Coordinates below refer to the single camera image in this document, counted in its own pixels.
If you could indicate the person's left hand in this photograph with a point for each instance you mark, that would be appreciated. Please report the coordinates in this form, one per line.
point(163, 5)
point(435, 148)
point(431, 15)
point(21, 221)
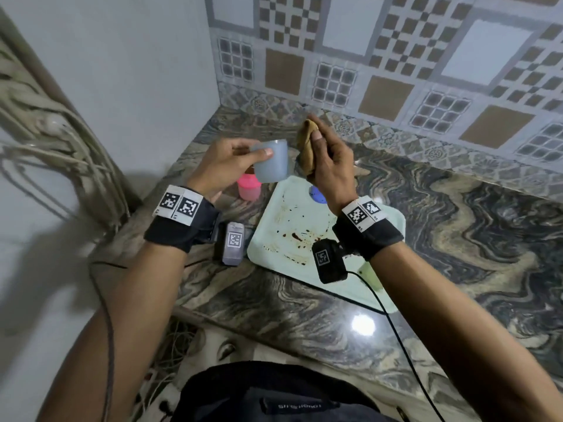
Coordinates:
point(217, 164)

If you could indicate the person's right hand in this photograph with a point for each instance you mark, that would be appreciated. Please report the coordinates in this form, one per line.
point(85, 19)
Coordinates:
point(336, 171)

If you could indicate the person's left thumb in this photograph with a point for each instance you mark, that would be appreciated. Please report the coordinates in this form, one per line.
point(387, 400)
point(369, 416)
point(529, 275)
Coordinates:
point(244, 144)

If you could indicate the person's right thumb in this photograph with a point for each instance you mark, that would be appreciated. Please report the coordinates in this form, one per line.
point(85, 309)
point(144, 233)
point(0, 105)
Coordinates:
point(316, 135)

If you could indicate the brown cleaning cloth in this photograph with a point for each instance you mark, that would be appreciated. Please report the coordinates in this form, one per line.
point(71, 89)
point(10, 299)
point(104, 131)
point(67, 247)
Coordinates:
point(304, 147)

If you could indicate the pale blue plastic cup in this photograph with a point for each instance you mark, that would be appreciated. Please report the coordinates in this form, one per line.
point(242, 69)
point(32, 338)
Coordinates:
point(272, 162)

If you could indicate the person's right forearm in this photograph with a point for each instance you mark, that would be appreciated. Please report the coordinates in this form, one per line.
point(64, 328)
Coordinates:
point(462, 329)

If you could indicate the person's left forearm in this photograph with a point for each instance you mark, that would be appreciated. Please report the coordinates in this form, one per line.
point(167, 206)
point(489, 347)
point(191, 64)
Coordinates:
point(127, 320)

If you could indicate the pink plastic cup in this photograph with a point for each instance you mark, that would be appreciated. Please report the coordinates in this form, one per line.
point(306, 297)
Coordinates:
point(248, 188)

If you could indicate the blue round object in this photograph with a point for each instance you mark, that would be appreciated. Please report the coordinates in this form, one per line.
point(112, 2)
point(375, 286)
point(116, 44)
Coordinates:
point(317, 196)

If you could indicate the light green plastic tray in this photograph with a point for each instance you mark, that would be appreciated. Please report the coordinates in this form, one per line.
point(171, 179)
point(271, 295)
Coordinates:
point(290, 224)

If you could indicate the black left wristband with markers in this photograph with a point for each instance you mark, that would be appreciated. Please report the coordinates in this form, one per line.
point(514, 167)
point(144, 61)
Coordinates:
point(182, 224)

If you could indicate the black wristband with markers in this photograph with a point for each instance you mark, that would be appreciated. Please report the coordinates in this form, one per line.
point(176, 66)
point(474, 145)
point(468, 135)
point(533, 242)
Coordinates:
point(369, 232)
point(182, 224)

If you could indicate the black right wristband with markers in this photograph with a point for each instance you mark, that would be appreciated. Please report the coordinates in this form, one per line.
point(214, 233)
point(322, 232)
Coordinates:
point(369, 232)

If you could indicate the person's dark clothing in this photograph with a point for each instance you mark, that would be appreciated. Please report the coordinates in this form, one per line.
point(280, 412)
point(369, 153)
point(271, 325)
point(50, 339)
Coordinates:
point(281, 395)

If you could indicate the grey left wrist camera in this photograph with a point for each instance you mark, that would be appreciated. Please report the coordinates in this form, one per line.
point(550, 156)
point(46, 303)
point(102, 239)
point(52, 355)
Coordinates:
point(231, 243)

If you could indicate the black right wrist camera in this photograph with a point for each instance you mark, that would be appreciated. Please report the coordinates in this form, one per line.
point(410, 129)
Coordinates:
point(327, 261)

